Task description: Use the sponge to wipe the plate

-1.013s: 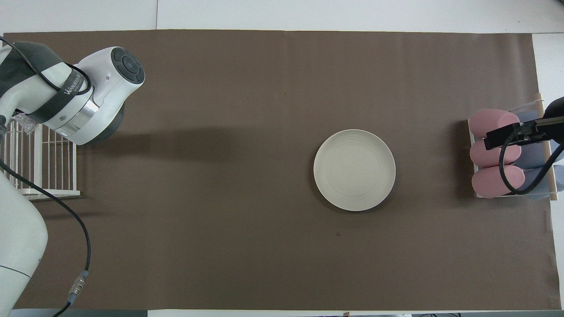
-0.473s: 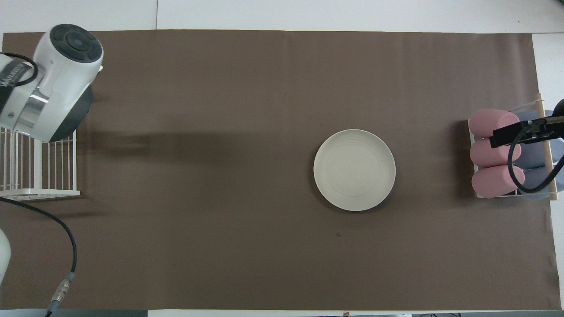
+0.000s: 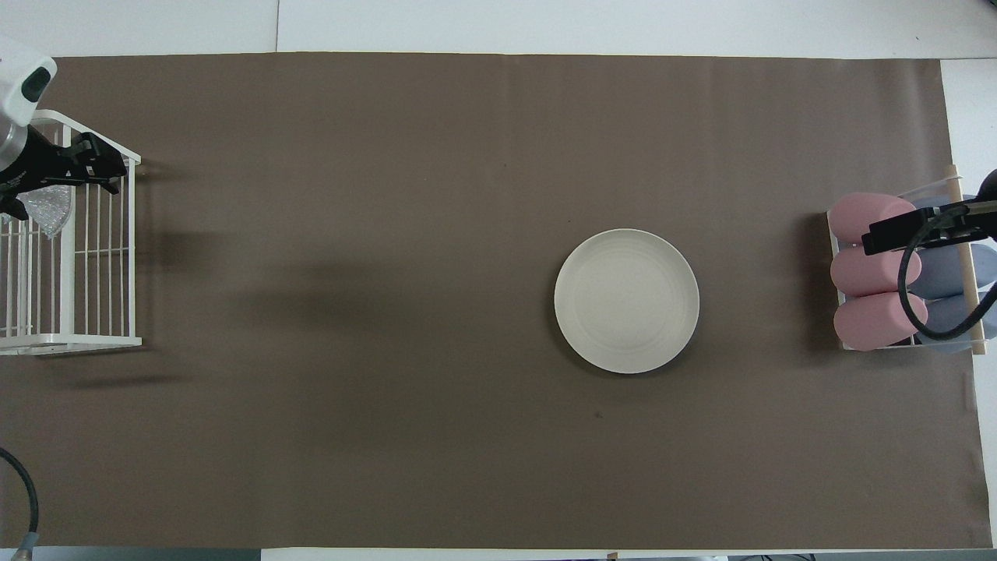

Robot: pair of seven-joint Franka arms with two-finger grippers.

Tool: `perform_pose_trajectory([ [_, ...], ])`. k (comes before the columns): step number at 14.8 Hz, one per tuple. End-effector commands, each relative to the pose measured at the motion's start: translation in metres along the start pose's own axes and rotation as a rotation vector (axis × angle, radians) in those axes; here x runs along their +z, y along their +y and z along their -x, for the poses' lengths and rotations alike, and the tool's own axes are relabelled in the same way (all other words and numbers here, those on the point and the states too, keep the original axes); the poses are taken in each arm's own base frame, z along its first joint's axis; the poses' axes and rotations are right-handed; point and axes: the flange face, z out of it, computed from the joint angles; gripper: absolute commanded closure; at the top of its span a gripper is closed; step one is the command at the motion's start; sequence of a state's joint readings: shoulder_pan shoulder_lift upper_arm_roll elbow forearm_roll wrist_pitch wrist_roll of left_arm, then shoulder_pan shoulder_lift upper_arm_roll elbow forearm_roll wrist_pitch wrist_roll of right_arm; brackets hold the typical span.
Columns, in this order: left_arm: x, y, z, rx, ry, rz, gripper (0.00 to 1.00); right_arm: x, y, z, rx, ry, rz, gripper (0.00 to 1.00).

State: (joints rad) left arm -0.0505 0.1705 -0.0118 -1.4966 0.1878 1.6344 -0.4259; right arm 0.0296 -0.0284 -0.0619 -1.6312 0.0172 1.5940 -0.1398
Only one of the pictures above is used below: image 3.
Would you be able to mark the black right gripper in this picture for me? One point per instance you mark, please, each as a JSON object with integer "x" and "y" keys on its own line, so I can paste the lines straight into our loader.
{"x": 974, "y": 222}

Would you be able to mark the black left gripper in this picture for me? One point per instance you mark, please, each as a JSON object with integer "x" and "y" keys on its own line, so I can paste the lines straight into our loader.
{"x": 39, "y": 167}

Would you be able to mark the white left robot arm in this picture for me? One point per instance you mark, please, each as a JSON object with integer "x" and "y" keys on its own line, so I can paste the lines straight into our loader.
{"x": 19, "y": 86}

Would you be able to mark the cream round plate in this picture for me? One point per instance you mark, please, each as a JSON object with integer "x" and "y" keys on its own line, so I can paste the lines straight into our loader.
{"x": 627, "y": 301}

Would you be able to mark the pink plastic cup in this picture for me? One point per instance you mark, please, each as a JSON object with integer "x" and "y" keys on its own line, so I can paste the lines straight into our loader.
{"x": 857, "y": 274}
{"x": 864, "y": 323}
{"x": 853, "y": 214}

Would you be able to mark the brown paper table mat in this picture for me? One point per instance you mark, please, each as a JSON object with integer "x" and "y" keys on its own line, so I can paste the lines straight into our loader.
{"x": 389, "y": 234}

